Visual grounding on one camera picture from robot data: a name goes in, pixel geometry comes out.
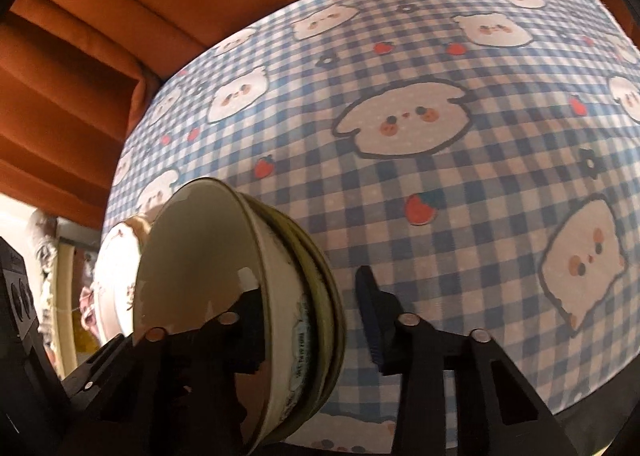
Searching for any green floral ceramic bowl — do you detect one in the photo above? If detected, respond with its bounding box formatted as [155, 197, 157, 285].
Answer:
[132, 177, 312, 448]
[260, 201, 347, 429]
[240, 193, 335, 438]

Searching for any orange curtain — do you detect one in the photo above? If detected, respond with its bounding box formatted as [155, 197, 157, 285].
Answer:
[0, 0, 640, 233]

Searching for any pink cloth bundle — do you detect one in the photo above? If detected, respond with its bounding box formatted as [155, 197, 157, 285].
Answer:
[77, 286, 101, 333]

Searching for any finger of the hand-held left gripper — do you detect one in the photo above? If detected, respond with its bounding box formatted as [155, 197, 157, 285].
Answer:
[62, 333, 136, 399]

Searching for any white plate with red print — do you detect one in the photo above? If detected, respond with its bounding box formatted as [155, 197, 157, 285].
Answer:
[94, 216, 151, 348]

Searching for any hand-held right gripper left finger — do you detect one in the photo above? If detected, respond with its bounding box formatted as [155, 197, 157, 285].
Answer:
[65, 286, 267, 456]

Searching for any blue checkered bear tablecloth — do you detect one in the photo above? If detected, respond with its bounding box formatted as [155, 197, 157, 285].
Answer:
[102, 0, 640, 455]

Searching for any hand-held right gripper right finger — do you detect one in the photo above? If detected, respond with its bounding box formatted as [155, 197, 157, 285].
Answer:
[355, 266, 581, 456]

